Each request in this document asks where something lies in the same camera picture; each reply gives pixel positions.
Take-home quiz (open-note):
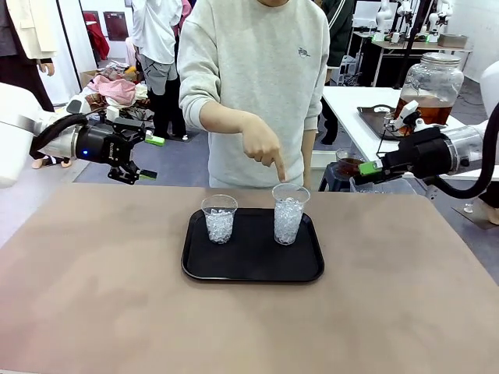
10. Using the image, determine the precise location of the pile of colourful clothes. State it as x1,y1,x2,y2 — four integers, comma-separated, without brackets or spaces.
80,64,156,120

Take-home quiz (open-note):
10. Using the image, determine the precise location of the glass bowl with tea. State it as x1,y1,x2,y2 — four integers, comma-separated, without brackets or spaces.
335,148,367,179

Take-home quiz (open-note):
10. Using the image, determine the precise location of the grey metal box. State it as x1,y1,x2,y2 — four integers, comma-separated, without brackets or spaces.
438,34,468,49

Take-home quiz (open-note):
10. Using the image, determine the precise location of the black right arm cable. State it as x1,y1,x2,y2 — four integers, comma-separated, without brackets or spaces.
435,124,499,200

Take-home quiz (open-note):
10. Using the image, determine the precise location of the short clear cup with ice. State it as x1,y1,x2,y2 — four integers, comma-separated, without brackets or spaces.
200,194,239,245

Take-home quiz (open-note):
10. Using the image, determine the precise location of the white side table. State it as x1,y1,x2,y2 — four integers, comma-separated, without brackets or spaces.
322,85,499,182

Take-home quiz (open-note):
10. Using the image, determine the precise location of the red hanging garment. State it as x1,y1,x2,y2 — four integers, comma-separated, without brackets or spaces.
83,11,111,62

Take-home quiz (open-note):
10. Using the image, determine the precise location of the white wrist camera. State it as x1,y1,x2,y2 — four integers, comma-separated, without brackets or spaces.
65,99,120,122
392,100,426,136

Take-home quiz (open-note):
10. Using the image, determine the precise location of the person in grey sweatshirt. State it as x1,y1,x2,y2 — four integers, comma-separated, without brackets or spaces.
177,0,331,189

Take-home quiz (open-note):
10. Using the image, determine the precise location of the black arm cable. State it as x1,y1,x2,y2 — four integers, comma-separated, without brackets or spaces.
30,112,90,157
435,124,499,200

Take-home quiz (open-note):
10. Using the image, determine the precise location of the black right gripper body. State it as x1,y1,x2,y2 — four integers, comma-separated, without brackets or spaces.
384,127,454,179

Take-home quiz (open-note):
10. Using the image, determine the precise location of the dark metal tray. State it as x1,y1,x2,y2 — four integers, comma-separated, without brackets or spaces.
357,104,406,141

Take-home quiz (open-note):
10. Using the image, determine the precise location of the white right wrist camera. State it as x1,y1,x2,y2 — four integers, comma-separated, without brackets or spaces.
392,100,426,136

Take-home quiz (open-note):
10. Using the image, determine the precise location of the glass drink dispenser jar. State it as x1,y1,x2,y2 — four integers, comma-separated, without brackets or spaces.
394,52,465,136

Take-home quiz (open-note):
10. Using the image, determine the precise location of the brown wall board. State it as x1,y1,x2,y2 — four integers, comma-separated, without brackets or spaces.
103,11,129,42

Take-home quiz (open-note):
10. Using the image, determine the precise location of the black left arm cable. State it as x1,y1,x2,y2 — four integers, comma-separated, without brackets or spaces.
30,112,90,157

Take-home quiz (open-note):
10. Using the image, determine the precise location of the black plastic tray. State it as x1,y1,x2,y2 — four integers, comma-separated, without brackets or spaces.
181,207,325,284

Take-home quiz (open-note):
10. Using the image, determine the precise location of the tall clear cup with ice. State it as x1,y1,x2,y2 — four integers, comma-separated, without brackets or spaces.
271,183,312,246

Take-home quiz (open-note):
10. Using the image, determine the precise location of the mannequin in beige jacket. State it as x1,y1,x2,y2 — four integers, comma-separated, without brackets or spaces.
0,0,74,170

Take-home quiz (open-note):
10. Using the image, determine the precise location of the black wire dispenser stand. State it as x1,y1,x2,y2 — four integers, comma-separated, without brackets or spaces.
376,116,414,155

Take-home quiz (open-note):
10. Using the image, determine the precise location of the person in dark jacket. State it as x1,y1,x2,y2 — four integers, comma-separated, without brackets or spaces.
319,0,356,146

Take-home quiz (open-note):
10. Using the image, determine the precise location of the mannequin in white shirt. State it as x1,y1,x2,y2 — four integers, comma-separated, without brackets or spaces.
131,0,189,142

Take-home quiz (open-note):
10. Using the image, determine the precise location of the person's right hand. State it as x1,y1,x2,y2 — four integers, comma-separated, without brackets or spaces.
237,115,288,185

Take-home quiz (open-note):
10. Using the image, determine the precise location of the person's right forearm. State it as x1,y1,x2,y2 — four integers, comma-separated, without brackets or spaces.
199,99,250,137

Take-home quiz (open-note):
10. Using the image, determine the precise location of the person's left forearm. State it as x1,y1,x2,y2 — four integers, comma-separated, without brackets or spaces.
303,128,317,189

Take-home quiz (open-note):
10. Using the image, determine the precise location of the clear plastic bin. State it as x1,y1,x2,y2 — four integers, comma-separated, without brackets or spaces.
349,177,418,195

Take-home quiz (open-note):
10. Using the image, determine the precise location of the long background work table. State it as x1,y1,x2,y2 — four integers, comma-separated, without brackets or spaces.
350,30,475,87

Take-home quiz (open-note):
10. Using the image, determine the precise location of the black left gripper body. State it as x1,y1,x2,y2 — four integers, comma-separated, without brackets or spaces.
76,123,136,168

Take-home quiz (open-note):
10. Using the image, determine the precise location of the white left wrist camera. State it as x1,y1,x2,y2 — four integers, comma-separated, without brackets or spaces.
65,99,120,122

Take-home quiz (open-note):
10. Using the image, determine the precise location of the dark plastic stool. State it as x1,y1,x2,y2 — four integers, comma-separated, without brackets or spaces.
319,161,352,192

